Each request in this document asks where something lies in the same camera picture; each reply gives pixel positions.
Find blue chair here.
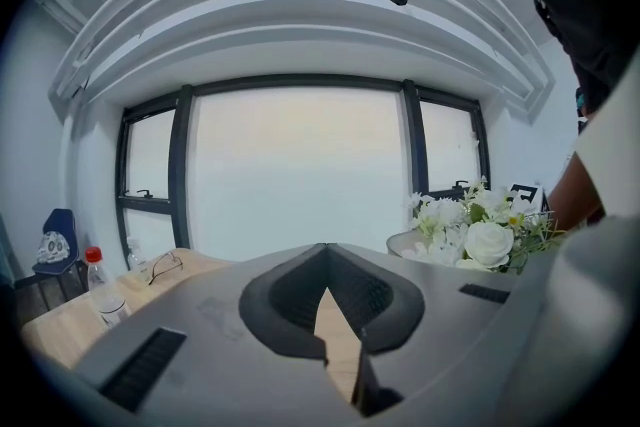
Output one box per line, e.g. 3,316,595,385
32,208,81,276

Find thin black frame glasses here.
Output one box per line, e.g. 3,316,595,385
147,251,185,286

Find white patterned cushion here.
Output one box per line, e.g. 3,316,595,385
37,229,71,265

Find person's right forearm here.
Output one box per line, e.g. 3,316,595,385
547,152,606,234

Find small clear bottle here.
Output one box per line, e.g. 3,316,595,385
125,237,149,272

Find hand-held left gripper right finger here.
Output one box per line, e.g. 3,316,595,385
325,242,427,419

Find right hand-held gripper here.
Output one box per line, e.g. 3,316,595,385
505,183,551,217

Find white flowers bouquet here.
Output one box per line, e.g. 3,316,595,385
402,177,569,276

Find red cap water bottle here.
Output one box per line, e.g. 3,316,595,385
83,246,132,331

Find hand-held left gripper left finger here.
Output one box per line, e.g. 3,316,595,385
238,242,330,361

